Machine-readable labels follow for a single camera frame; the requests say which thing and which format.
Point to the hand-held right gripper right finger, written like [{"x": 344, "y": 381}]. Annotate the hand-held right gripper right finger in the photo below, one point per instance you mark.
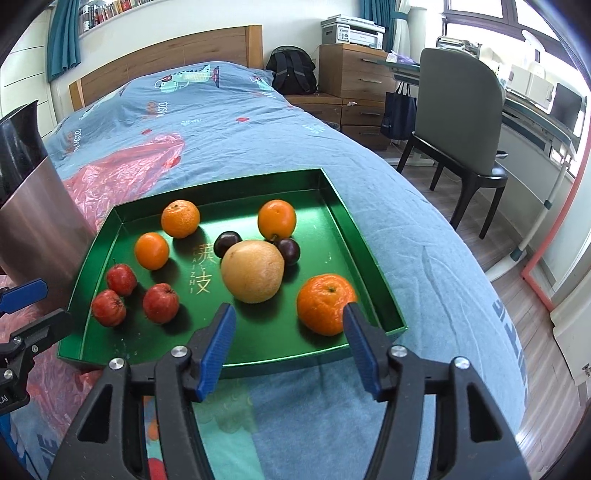
[{"x": 364, "y": 350}]

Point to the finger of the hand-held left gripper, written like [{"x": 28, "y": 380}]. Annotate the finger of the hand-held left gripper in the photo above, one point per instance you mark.
[
  {"x": 27, "y": 290},
  {"x": 46, "y": 325}
]

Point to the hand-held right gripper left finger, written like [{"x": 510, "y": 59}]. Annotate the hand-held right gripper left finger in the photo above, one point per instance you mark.
[{"x": 214, "y": 350}]

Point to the green tray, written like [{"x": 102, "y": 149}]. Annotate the green tray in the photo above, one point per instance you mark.
[{"x": 277, "y": 332}]

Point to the small red apple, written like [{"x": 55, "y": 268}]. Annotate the small red apple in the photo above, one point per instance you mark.
[
  {"x": 160, "y": 302},
  {"x": 109, "y": 308},
  {"x": 121, "y": 279}
]

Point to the orange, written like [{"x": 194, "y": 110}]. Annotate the orange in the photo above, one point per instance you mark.
[
  {"x": 180, "y": 218},
  {"x": 276, "y": 219},
  {"x": 152, "y": 250},
  {"x": 321, "y": 300}
]

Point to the yellow pear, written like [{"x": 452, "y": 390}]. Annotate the yellow pear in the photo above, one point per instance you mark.
[{"x": 252, "y": 271}]

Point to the dark purple plum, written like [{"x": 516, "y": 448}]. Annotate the dark purple plum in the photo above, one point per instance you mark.
[
  {"x": 290, "y": 250},
  {"x": 226, "y": 242}
]

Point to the black and steel kettle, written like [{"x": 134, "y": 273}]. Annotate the black and steel kettle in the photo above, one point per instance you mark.
[{"x": 41, "y": 221}]

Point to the pink plastic sheet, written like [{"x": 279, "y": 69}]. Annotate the pink plastic sheet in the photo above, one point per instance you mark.
[{"x": 129, "y": 170}]

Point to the white wardrobe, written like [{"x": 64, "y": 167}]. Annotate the white wardrobe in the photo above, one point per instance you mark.
[{"x": 27, "y": 78}]

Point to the wooden nightstand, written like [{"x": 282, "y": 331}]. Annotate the wooden nightstand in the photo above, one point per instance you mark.
[{"x": 360, "y": 122}]

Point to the dark tote bag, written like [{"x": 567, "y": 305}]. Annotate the dark tote bag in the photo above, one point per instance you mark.
[{"x": 398, "y": 115}]

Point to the teal curtain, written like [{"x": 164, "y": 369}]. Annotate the teal curtain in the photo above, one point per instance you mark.
[
  {"x": 64, "y": 37},
  {"x": 376, "y": 9}
]

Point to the grey chair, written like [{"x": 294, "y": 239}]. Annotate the grey chair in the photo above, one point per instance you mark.
[{"x": 457, "y": 106}]

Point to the wooden bed headboard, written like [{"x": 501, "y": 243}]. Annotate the wooden bed headboard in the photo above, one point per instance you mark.
[{"x": 184, "y": 50}]

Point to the row of books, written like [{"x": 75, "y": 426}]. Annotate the row of books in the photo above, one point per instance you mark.
[{"x": 106, "y": 11}]

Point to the black backpack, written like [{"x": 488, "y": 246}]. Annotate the black backpack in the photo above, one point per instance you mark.
[{"x": 291, "y": 69}]

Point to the white box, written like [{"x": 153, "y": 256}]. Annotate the white box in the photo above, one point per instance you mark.
[{"x": 531, "y": 85}]

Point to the black monitor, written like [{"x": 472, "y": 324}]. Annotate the black monitor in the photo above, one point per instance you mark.
[{"x": 567, "y": 108}]

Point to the stack of papers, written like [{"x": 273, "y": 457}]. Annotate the stack of papers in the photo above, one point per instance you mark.
[{"x": 457, "y": 46}]

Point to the white printer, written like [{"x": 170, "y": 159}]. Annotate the white printer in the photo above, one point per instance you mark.
[{"x": 353, "y": 32}]

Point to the white desk lamp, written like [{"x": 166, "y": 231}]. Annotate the white desk lamp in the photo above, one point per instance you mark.
[{"x": 531, "y": 39}]

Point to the dark framed window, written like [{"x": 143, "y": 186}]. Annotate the dark framed window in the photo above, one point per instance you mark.
[{"x": 485, "y": 11}]

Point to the pink rectangular frame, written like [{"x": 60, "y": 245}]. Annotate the pink rectangular frame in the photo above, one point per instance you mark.
[{"x": 535, "y": 293}]

